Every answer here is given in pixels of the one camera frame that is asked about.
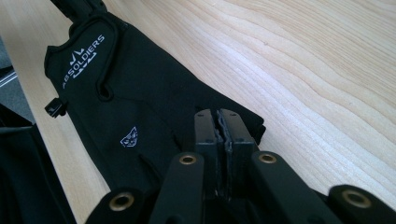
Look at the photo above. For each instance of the black glove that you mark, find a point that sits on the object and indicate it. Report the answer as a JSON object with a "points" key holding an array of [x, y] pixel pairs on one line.
{"points": [[140, 93]]}

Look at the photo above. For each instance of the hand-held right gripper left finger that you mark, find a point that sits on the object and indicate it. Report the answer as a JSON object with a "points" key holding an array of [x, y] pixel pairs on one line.
{"points": [[207, 140]]}

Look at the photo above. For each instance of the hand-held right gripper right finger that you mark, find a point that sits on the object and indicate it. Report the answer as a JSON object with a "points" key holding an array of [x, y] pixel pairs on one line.
{"points": [[238, 143]]}

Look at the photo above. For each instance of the dark cloth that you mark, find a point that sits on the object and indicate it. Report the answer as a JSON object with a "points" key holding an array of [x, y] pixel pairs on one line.
{"points": [[25, 174]]}

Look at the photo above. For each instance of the metal bar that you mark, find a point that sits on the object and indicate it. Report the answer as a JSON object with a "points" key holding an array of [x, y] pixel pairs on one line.
{"points": [[6, 78]]}

